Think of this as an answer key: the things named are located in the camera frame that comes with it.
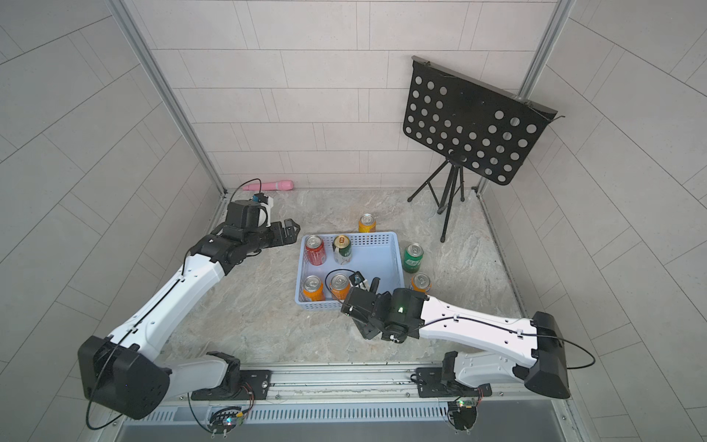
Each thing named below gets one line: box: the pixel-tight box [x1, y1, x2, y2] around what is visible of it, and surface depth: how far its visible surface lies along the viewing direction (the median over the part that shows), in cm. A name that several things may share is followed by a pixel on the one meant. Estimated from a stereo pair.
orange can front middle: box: [329, 273, 351, 301], surface depth 81 cm
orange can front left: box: [302, 274, 325, 302], surface depth 80 cm
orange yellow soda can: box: [358, 213, 377, 233], surface depth 96 cm
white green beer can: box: [332, 234, 353, 266], surface depth 91 cm
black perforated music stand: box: [402, 55, 565, 243], surface depth 77 cm
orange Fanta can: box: [409, 272, 433, 294], surface depth 82 cm
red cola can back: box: [305, 234, 327, 267], surface depth 91 cm
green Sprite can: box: [402, 242, 425, 274], surface depth 88 cm
